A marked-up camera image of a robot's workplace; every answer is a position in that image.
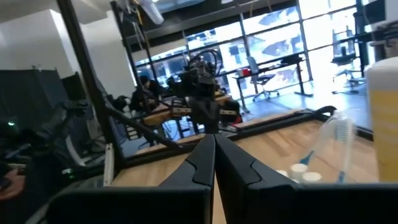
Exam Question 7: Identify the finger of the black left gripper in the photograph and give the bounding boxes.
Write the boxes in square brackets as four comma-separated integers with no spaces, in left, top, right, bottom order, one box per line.
[204,102,220,134]
[190,102,210,134]

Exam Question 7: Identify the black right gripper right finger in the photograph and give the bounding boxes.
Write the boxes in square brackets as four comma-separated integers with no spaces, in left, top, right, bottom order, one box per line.
[215,134,398,224]

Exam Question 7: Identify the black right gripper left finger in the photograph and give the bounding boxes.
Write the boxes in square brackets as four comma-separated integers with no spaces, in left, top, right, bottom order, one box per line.
[46,134,216,224]

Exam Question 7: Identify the blue white toothbrush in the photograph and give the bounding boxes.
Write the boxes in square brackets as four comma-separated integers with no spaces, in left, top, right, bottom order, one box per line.
[298,123,331,167]
[323,113,358,184]

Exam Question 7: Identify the wooden desk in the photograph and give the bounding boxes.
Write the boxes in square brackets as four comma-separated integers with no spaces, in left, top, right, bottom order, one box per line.
[136,93,240,131]

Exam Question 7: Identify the person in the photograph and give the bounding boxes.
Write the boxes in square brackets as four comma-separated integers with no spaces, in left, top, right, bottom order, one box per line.
[129,75,170,113]

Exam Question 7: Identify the grey office chair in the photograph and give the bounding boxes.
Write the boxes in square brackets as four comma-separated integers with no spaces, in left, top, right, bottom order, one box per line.
[247,55,280,103]

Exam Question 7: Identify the clear acrylic organizer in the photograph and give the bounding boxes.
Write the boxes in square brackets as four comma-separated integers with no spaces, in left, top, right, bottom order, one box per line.
[276,108,360,185]

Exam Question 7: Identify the black desk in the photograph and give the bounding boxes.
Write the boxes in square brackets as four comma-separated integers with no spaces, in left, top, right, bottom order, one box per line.
[231,53,314,114]

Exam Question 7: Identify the white tube lamp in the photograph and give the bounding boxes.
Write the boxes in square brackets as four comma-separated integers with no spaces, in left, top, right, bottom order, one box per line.
[138,0,165,26]

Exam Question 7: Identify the yellow wipes canister white lid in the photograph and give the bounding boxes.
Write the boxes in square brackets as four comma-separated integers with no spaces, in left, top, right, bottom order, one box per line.
[365,57,398,184]

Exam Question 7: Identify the black office chair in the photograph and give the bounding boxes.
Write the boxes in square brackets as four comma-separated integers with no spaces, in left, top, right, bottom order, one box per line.
[331,29,366,96]

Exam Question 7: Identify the dark blue partition panel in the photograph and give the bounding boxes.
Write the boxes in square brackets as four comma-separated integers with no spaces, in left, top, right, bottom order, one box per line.
[0,68,71,125]

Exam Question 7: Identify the white strip on frame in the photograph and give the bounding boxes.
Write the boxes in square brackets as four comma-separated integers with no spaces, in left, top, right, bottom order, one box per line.
[103,142,115,188]

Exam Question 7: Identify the black aluminium table frame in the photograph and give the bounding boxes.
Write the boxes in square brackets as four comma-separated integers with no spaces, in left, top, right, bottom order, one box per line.
[55,0,374,187]

